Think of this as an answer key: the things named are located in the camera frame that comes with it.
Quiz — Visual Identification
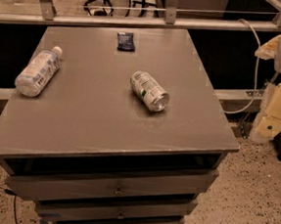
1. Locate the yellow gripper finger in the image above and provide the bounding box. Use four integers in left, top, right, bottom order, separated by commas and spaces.
256, 83, 281, 140
255, 34, 281, 60

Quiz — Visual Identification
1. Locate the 7up soda can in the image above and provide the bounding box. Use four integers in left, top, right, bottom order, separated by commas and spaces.
130, 70, 169, 112

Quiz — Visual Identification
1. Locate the top grey drawer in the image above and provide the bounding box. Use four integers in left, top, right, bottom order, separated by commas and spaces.
6, 170, 218, 201

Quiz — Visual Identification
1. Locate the dark blue snack packet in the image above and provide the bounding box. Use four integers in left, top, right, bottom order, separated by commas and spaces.
117, 32, 135, 52

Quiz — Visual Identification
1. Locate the middle grey drawer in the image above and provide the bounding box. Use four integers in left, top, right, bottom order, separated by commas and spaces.
36, 198, 198, 222

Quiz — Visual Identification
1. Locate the grey drawer cabinet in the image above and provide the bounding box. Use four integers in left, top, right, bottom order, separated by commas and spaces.
0, 13, 251, 224

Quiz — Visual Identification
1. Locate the clear plastic water bottle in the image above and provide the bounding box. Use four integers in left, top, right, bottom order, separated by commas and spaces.
15, 46, 63, 97

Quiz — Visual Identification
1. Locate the white cable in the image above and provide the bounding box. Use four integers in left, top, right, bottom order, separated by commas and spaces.
222, 17, 270, 117

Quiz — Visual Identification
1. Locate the metal railing frame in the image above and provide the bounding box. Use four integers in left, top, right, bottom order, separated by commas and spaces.
0, 0, 281, 31

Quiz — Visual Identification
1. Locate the black floor cable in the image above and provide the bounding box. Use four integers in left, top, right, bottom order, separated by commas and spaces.
0, 183, 23, 224

